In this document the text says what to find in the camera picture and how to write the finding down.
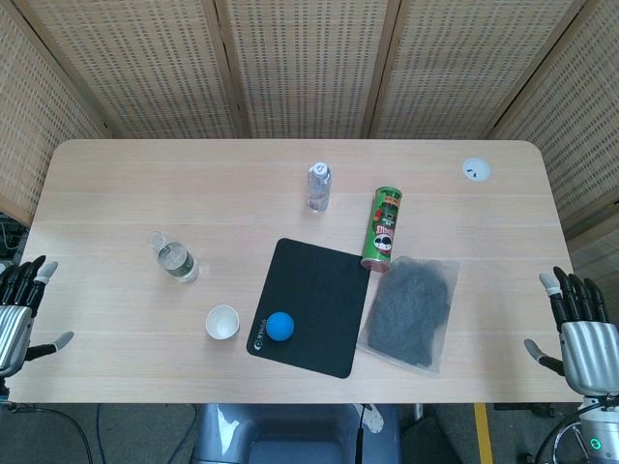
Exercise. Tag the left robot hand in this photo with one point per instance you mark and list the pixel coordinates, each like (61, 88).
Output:
(12, 321)

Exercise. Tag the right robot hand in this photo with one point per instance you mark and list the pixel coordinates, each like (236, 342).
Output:
(582, 344)

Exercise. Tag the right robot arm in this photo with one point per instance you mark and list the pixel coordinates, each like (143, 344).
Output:
(598, 425)

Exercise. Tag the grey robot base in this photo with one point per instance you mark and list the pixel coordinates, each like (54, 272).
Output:
(290, 432)

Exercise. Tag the white paper cup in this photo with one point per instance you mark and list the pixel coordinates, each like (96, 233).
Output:
(222, 323)

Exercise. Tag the capped clear plastic water bottle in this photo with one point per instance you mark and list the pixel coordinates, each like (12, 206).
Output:
(318, 187)

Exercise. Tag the yellow floor tape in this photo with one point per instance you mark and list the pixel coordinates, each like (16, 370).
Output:
(483, 432)

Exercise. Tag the plastic bag of dark material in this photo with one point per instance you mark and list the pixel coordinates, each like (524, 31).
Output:
(408, 314)

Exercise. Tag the green Pringles can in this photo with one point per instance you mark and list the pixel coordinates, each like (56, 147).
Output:
(383, 227)

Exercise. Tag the blue ball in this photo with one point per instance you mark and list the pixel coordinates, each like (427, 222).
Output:
(280, 328)

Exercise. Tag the black mouse pad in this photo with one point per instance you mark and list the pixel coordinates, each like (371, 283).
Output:
(314, 309)

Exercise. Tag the woven bamboo folding screen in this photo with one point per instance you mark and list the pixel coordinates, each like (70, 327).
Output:
(309, 67)

